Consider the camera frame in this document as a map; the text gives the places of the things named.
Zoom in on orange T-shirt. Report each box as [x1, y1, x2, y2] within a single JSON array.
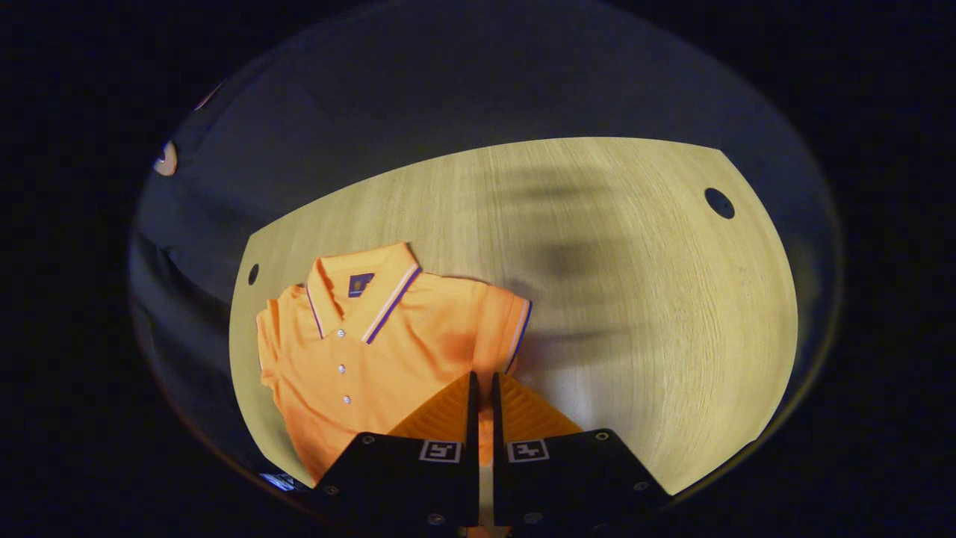
[[256, 241, 533, 486]]

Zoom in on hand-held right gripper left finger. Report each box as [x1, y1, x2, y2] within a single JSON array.
[[314, 371, 480, 528]]

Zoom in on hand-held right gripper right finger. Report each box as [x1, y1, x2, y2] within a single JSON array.
[[491, 371, 669, 528]]

